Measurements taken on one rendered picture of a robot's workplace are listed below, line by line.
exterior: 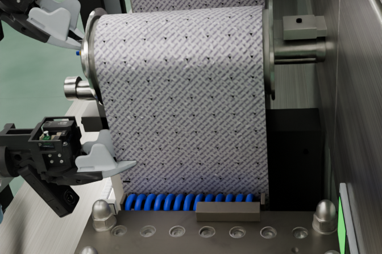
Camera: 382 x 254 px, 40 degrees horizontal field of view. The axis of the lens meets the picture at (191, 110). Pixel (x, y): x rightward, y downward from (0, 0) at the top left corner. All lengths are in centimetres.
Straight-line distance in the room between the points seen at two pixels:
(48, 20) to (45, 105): 266
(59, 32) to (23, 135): 17
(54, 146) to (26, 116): 256
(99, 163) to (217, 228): 20
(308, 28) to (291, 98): 62
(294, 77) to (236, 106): 70
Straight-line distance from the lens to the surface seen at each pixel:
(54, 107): 340
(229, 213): 79
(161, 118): 77
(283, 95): 135
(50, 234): 105
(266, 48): 72
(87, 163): 83
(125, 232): 81
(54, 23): 80
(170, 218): 82
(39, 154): 83
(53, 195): 89
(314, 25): 74
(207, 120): 76
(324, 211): 76
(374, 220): 41
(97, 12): 80
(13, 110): 349
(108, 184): 112
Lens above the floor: 158
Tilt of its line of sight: 31 degrees down
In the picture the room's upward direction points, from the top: 7 degrees counter-clockwise
